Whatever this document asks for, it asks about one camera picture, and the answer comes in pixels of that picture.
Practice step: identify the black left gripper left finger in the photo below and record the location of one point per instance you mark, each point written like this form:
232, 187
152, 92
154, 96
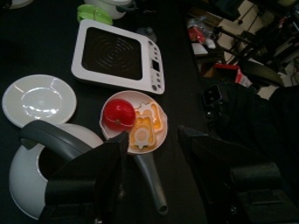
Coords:
85, 180

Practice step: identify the small grey shaker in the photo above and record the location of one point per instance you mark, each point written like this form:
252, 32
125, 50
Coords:
146, 33

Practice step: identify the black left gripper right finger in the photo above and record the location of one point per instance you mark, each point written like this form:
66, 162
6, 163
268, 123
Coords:
240, 186

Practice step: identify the green plastic toy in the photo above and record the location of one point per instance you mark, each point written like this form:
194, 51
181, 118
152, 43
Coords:
93, 14

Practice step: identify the black chair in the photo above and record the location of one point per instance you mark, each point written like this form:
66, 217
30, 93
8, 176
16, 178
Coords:
260, 71

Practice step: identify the red bag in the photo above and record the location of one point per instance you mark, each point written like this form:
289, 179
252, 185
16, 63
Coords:
196, 33

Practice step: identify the red toy tomato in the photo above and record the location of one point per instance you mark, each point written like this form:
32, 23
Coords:
118, 113

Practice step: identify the white toy teapot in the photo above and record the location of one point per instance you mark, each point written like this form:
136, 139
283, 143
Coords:
108, 7

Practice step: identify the toy fried egg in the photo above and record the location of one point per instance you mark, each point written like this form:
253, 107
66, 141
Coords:
141, 135

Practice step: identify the red box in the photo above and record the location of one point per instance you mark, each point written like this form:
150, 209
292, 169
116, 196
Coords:
229, 71

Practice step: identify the white paper sheet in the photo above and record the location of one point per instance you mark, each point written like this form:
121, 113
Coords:
198, 49

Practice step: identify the plain white plate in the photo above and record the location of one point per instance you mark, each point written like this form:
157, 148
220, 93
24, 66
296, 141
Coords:
38, 99

